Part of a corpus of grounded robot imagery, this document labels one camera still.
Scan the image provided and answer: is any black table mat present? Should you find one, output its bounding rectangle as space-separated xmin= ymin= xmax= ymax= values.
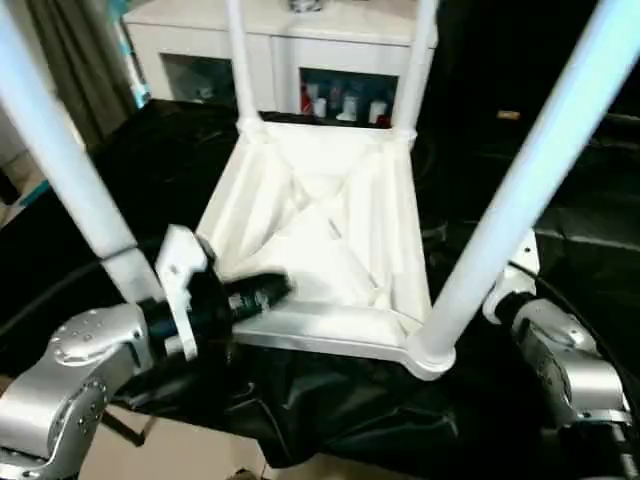
xmin=0 ymin=97 xmax=640 ymax=469

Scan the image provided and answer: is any black camera cable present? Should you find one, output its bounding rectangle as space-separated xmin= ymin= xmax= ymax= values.
xmin=0 ymin=238 xmax=166 ymax=346

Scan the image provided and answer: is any dark grey crumpled bundle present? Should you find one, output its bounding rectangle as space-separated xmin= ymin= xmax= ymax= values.
xmin=287 ymin=0 xmax=331 ymax=14

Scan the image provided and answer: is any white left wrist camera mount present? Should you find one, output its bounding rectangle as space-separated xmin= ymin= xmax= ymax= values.
xmin=153 ymin=223 xmax=217 ymax=362

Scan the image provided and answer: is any grey curtain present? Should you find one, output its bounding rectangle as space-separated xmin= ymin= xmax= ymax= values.
xmin=24 ymin=0 xmax=136 ymax=146

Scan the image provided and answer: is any teal white plastic package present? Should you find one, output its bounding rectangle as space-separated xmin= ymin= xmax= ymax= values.
xmin=117 ymin=19 xmax=152 ymax=109

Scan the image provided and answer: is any white plastic table leg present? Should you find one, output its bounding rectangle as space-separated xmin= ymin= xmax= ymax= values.
xmin=0 ymin=0 xmax=169 ymax=306
xmin=223 ymin=0 xmax=264 ymax=134
xmin=393 ymin=0 xmax=442 ymax=139
xmin=422 ymin=0 xmax=624 ymax=364

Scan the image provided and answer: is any white glass-door cabinet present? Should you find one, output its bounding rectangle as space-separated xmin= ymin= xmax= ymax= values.
xmin=122 ymin=0 xmax=441 ymax=126

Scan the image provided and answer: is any teal floor mat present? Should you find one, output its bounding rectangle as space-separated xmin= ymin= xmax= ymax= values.
xmin=14 ymin=180 xmax=52 ymax=207

